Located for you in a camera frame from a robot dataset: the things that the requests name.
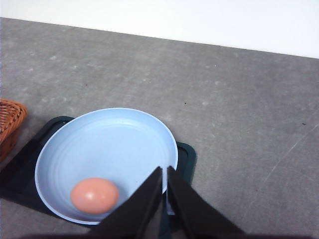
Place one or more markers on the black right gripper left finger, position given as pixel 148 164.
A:
pixel 141 216

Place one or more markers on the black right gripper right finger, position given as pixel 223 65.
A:
pixel 192 216

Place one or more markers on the brown egg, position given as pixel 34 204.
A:
pixel 94 195

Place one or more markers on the light blue plate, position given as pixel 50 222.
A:
pixel 120 145

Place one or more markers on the brown wicker basket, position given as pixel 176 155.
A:
pixel 12 114

